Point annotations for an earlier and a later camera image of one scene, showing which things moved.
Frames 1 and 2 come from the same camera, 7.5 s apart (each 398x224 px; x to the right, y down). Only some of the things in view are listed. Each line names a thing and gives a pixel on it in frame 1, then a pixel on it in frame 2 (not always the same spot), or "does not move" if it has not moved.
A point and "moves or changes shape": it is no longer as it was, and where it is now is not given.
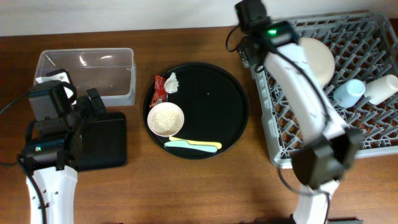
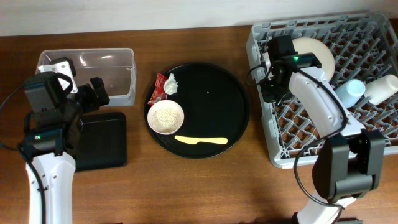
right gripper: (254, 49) to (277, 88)
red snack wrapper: (160, 94) does not move
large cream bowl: (320, 58) does not move
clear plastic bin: (112, 70) does not move
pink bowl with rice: (165, 119) does not move
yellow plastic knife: (217, 145) moves or changes shape
